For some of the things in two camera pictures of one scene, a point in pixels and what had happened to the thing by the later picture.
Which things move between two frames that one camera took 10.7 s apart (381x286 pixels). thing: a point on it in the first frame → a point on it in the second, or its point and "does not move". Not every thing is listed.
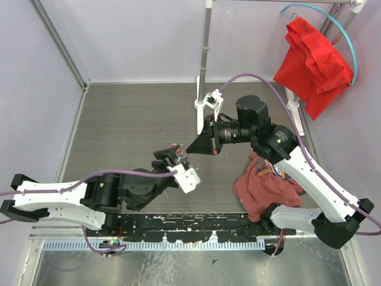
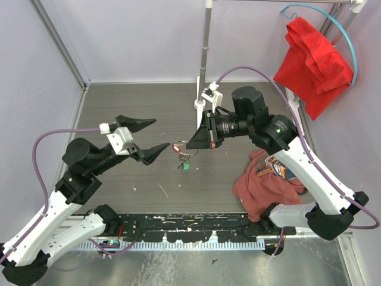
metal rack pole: x=208 y=5 does not move
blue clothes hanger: x=283 y=13 does not move
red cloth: x=314 y=69 does not move
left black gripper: x=168 y=157 → x=148 y=155
